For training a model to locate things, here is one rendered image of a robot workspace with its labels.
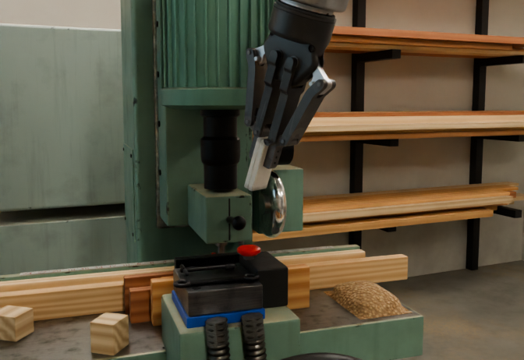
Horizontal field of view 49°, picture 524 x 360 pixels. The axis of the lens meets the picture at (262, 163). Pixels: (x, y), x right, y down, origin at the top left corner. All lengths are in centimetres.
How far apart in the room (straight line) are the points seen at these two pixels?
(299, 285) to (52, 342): 35
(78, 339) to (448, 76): 362
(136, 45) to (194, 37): 26
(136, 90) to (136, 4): 15
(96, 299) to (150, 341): 14
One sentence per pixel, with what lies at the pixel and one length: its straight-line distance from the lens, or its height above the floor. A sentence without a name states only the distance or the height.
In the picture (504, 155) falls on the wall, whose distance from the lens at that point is 456.
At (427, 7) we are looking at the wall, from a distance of 408.
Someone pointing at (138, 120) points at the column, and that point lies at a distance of 103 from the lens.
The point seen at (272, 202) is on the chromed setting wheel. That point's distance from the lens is 99.
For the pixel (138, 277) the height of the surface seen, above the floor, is 95.
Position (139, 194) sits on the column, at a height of 104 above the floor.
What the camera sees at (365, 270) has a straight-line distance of 99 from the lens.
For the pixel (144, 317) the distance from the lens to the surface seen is 84.
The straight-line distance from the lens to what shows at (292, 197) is 108.
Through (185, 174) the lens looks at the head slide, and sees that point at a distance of 95.
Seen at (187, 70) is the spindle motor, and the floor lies 125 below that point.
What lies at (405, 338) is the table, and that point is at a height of 87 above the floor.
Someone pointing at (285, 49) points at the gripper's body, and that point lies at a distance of 69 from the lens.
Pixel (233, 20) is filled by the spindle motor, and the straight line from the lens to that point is 80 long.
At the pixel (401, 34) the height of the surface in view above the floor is 157.
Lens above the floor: 121
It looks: 6 degrees down
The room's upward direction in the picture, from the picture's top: straight up
